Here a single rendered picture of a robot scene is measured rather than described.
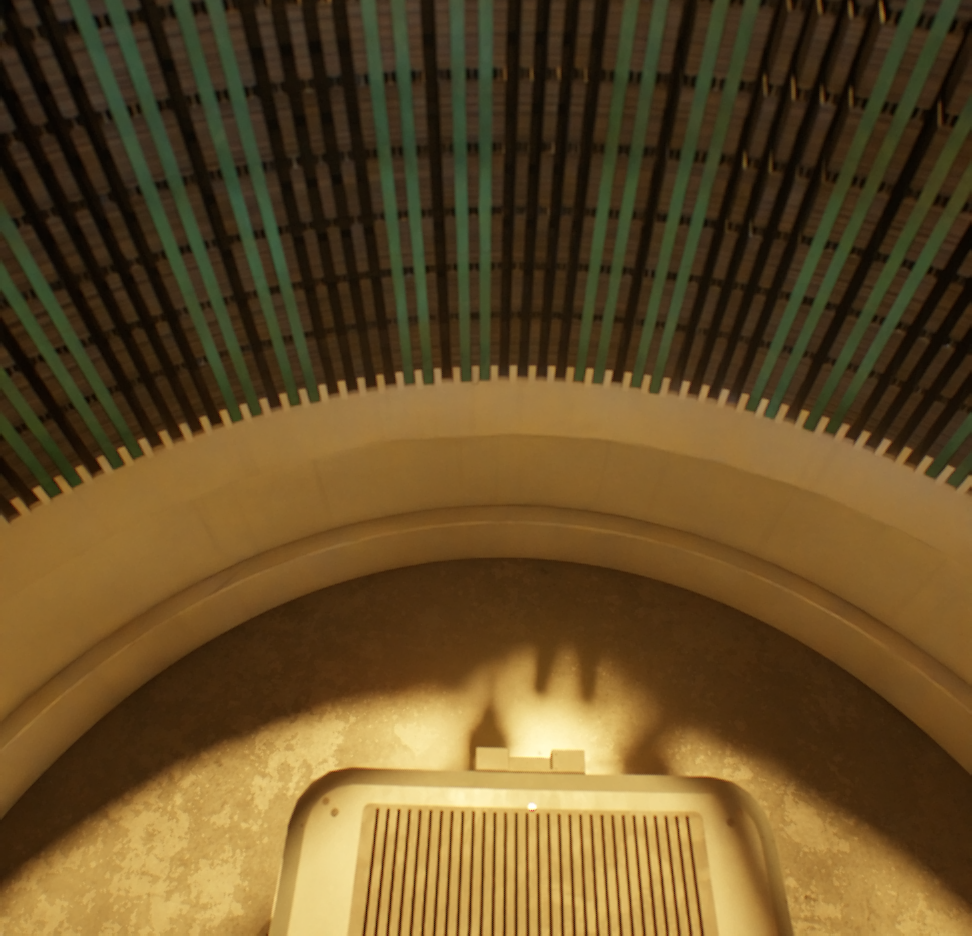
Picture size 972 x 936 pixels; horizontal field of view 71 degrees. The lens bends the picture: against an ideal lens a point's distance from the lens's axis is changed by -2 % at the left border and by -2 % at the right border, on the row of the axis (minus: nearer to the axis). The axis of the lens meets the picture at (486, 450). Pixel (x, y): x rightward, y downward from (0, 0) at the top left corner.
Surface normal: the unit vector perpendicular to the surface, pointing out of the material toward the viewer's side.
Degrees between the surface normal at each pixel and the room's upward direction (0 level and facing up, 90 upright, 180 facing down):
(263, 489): 90
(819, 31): 90
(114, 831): 0
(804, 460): 90
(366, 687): 0
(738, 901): 0
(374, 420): 90
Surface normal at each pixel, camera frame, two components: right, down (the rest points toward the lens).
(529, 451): -0.04, 0.77
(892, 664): -0.72, 0.53
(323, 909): 0.00, -0.64
